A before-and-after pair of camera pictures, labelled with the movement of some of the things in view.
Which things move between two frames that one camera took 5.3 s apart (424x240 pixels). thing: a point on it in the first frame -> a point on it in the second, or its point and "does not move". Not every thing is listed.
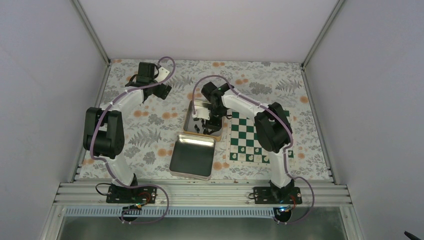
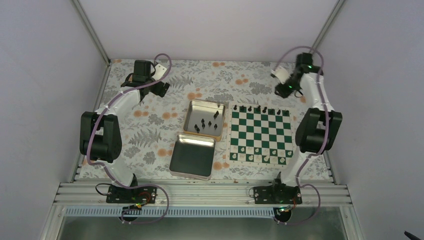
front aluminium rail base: x=197 y=194 does not move
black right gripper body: x=220 y=111 -> x=286 y=92
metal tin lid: x=193 y=157 does not move
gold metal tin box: x=195 y=126 does not move
